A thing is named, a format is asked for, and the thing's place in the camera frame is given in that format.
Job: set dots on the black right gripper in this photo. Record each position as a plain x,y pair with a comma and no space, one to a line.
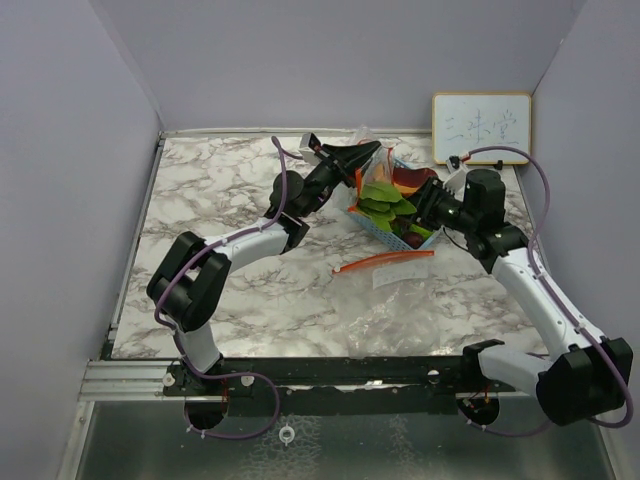
432,192

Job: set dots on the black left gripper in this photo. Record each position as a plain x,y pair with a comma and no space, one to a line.
351,156

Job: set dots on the clear zip bag orange zipper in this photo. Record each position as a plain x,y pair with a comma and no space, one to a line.
379,168

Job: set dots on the green leafy vegetable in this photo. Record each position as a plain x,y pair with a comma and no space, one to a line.
382,204

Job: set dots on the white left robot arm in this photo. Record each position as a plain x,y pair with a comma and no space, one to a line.
188,284

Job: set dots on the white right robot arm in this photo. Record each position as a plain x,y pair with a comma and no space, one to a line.
585,373

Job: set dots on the red and orange meat slab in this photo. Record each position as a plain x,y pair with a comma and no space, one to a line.
408,181

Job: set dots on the light blue perforated plastic basket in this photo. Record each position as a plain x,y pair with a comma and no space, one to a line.
393,239

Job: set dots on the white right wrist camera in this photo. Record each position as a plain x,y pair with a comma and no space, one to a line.
457,173

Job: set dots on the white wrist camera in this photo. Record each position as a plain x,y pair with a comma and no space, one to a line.
308,145
457,173

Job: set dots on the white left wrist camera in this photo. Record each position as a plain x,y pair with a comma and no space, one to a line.
308,145

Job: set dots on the small whiteboard wooden frame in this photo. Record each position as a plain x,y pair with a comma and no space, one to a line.
463,122

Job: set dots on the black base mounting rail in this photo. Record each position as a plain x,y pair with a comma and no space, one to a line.
259,387

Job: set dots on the aluminium extrusion frame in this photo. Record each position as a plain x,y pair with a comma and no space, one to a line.
146,379

